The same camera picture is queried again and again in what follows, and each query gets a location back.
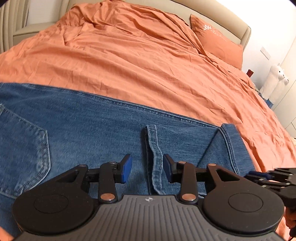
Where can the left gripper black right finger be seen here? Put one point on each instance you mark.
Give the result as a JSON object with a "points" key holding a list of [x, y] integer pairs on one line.
{"points": [[229, 201]]}

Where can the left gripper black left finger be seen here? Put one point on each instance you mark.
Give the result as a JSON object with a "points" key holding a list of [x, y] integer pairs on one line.
{"points": [[69, 200]]}

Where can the blue denim jeans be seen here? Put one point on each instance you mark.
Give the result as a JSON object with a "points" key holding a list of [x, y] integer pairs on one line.
{"points": [[46, 131]]}

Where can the white plush toy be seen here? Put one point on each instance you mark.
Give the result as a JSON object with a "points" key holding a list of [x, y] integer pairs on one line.
{"points": [[274, 85]]}

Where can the small red box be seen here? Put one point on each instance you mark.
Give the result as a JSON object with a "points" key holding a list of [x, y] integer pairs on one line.
{"points": [[249, 73]]}

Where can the orange pillow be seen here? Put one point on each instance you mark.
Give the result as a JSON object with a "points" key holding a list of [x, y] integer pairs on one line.
{"points": [[216, 43]]}

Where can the orange bed duvet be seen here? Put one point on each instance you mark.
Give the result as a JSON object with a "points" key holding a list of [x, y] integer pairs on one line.
{"points": [[146, 56]]}

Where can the beige upholstered headboard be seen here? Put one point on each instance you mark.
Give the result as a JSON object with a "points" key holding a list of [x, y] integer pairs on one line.
{"points": [[211, 12]]}

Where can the beige bedside ledge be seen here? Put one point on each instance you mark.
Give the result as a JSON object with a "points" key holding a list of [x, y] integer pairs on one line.
{"points": [[29, 31]]}

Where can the beige curtain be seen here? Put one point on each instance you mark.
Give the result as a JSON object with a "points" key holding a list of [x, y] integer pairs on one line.
{"points": [[14, 15]]}

